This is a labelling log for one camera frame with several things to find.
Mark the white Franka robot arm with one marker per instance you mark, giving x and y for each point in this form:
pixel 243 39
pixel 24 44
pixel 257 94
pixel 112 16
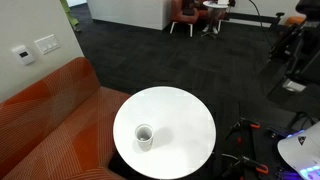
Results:
pixel 300 153

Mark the white paper cup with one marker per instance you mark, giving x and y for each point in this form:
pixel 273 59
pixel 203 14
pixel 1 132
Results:
pixel 144 143

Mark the orange chair white legs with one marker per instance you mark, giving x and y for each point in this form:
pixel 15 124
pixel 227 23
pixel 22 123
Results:
pixel 181 18

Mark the white counter block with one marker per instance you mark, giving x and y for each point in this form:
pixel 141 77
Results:
pixel 133 11

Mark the seated person white shoes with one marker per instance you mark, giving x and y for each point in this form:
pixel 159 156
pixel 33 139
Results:
pixel 189 8

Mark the small white round table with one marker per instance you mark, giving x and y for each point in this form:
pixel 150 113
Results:
pixel 216 4

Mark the orange patterned sofa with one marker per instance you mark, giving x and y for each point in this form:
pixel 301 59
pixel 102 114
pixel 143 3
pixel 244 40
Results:
pixel 50 116

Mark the green object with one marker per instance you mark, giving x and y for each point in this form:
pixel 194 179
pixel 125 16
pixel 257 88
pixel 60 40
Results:
pixel 69 15

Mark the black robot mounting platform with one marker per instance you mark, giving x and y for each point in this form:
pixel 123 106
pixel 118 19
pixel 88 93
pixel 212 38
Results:
pixel 266 156

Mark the black office chair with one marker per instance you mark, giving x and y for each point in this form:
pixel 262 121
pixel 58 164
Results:
pixel 306 56

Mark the orange round ottoman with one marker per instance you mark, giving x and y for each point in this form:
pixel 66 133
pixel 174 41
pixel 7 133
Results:
pixel 295 21

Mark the black camera boom bar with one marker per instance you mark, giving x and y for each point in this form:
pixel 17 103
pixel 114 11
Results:
pixel 253 17

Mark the white light switch plate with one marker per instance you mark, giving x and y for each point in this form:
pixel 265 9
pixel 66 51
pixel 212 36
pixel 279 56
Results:
pixel 47 44

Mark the white wall thermostat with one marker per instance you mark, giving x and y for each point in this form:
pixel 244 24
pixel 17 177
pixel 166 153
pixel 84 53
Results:
pixel 23 55

